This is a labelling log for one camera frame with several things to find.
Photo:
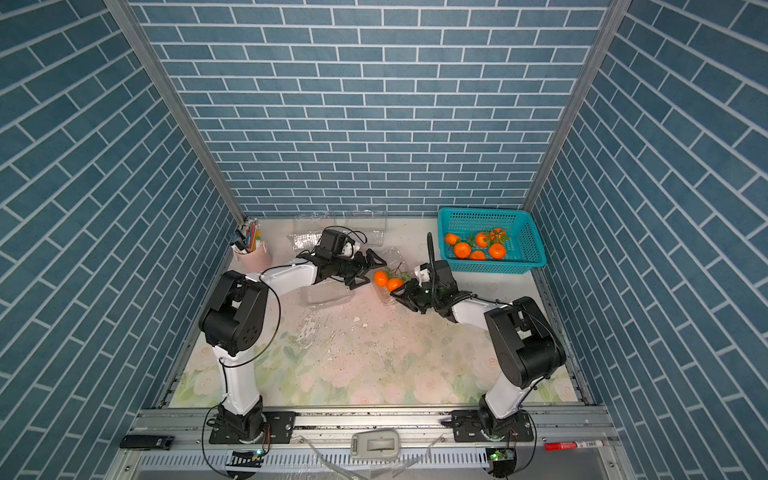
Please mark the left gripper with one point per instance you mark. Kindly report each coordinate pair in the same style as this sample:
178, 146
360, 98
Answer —
362, 268

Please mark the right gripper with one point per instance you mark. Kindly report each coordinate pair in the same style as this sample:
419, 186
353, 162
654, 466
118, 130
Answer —
410, 301

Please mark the orange front container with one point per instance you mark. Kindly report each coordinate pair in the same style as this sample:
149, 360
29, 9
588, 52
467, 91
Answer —
381, 278
394, 283

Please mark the clear clamshell container front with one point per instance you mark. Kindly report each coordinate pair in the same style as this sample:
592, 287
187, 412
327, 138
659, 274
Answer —
396, 267

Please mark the teal plastic basket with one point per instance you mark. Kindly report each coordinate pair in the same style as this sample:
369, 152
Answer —
525, 248

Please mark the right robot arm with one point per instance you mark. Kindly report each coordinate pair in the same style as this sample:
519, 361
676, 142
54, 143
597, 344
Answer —
525, 346

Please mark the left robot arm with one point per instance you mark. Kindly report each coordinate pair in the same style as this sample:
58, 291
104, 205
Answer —
237, 311

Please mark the pink pen cup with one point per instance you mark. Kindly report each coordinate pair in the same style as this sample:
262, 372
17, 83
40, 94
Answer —
257, 260

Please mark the pens in cup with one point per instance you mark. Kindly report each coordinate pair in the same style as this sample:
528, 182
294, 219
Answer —
247, 237

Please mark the red marker pen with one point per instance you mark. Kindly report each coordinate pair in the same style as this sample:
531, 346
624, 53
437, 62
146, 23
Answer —
562, 446

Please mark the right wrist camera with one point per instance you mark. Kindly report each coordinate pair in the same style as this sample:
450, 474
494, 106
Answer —
422, 275

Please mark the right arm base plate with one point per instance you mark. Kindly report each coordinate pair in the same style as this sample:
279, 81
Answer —
480, 425

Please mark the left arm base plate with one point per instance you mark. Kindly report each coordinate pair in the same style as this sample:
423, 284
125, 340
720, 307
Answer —
274, 428

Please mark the black device on rail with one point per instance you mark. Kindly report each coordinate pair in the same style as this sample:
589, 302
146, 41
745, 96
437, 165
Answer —
146, 442

